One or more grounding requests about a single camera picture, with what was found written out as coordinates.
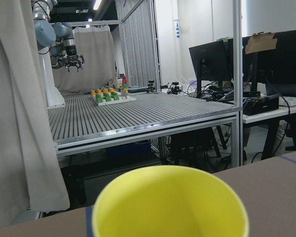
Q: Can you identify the yellow cup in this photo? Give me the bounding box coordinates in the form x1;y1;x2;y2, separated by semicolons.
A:
92;165;250;237

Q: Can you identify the tray of coloured blocks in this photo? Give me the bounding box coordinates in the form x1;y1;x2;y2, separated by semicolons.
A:
89;76;137;106

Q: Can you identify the aluminium slatted workbench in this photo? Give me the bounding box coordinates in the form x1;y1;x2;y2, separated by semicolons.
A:
46;0;244;168

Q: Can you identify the black computer monitor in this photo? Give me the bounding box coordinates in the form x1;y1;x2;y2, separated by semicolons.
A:
189;40;231;98

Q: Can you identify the white curtain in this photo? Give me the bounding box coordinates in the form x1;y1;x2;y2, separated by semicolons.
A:
0;0;70;228

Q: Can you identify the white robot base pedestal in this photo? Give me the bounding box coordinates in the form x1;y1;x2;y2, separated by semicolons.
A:
39;54;65;109

